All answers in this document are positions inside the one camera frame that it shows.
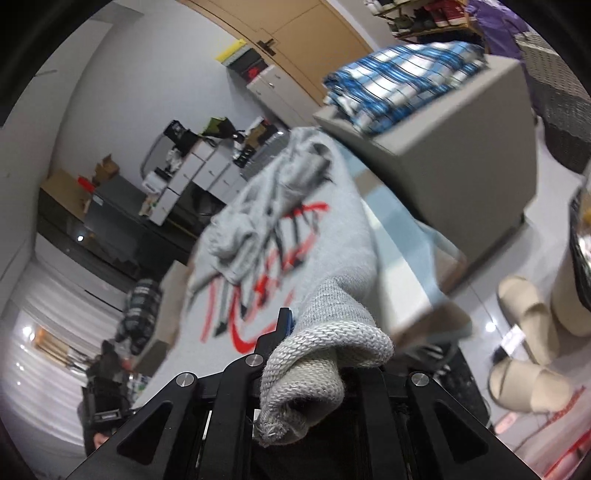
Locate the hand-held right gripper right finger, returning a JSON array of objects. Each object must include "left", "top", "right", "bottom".
[{"left": 342, "top": 364, "right": 541, "bottom": 480}]

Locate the dark glass tall cabinet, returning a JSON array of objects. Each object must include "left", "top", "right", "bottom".
[{"left": 37, "top": 168, "right": 153, "bottom": 278}]

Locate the grey wicker basket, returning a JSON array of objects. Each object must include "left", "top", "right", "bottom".
[{"left": 515, "top": 32, "right": 591, "bottom": 174}]

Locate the beige slipper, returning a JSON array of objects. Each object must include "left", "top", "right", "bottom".
[
  {"left": 496, "top": 276, "right": 561, "bottom": 365},
  {"left": 488, "top": 357, "right": 575, "bottom": 414}
]

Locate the white drawer desk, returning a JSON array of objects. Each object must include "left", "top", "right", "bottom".
[{"left": 148, "top": 134, "right": 252, "bottom": 227}]

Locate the white cabinet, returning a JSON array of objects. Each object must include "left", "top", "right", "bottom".
[{"left": 247, "top": 65, "right": 324, "bottom": 132}]

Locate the red black shoe box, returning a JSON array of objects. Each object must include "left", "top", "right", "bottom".
[{"left": 238, "top": 65, "right": 273, "bottom": 86}]

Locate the wooden door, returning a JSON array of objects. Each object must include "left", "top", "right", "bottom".
[{"left": 182, "top": 0, "right": 375, "bottom": 130}]

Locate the purple bag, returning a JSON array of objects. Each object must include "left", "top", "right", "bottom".
[{"left": 466, "top": 0, "right": 532, "bottom": 56}]

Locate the blue plaid shirt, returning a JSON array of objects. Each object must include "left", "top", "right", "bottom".
[{"left": 322, "top": 41, "right": 488, "bottom": 136}]

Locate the wooden shoe rack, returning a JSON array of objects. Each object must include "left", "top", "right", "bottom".
[{"left": 365, "top": 0, "right": 476, "bottom": 38}]

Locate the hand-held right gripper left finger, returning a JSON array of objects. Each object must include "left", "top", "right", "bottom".
[{"left": 65, "top": 307, "right": 294, "bottom": 480}]

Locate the yellow shoe box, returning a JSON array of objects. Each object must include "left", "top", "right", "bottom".
[{"left": 216, "top": 39, "right": 252, "bottom": 63}]

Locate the grey hoodie with red print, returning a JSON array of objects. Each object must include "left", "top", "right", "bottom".
[{"left": 187, "top": 127, "right": 395, "bottom": 448}]

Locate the white sheer curtain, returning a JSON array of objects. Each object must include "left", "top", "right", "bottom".
[{"left": 0, "top": 258, "right": 116, "bottom": 462}]

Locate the silver suitcase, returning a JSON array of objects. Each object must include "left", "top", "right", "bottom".
[{"left": 240, "top": 129, "right": 296, "bottom": 181}]

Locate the black white plaid shirt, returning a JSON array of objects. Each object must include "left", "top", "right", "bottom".
[{"left": 115, "top": 277, "right": 162, "bottom": 356}]

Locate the checkered blanket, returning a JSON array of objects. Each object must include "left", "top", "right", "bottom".
[{"left": 342, "top": 143, "right": 474, "bottom": 344}]

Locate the grey ottoman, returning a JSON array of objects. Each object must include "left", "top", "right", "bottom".
[{"left": 314, "top": 55, "right": 539, "bottom": 232}]

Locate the beige waste bin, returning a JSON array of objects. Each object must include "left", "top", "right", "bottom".
[{"left": 549, "top": 182, "right": 591, "bottom": 337}]

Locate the open cardboard box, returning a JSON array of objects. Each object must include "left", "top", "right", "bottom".
[{"left": 95, "top": 154, "right": 122, "bottom": 185}]

